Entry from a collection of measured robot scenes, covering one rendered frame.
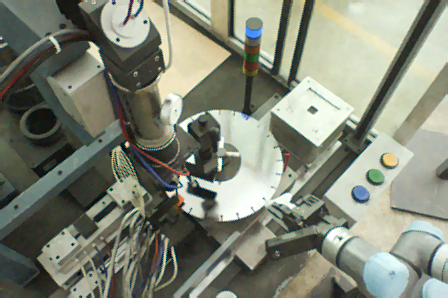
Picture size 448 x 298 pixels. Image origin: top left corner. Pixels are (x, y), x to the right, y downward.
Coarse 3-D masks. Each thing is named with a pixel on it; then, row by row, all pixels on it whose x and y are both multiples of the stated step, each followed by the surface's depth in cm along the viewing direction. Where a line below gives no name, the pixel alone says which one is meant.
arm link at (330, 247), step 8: (328, 232) 82; (336, 232) 81; (344, 232) 80; (352, 232) 81; (328, 240) 80; (336, 240) 79; (344, 240) 78; (328, 248) 80; (336, 248) 78; (328, 256) 80; (336, 256) 85
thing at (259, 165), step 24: (240, 120) 116; (240, 144) 112; (264, 144) 112; (240, 168) 109; (264, 168) 109; (168, 192) 105; (192, 192) 105; (216, 192) 105; (240, 192) 105; (264, 192) 105; (216, 216) 102; (240, 216) 102
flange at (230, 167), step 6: (228, 144) 111; (228, 150) 110; (234, 150) 110; (228, 156) 108; (240, 156) 109; (222, 162) 107; (228, 162) 108; (234, 162) 108; (240, 162) 108; (216, 168) 107; (222, 168) 107; (228, 168) 107; (234, 168) 108; (222, 174) 107; (228, 174) 107; (234, 174) 107
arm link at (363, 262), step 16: (352, 240) 78; (352, 256) 75; (368, 256) 74; (384, 256) 73; (352, 272) 75; (368, 272) 72; (384, 272) 70; (400, 272) 71; (368, 288) 73; (384, 288) 70; (400, 288) 72
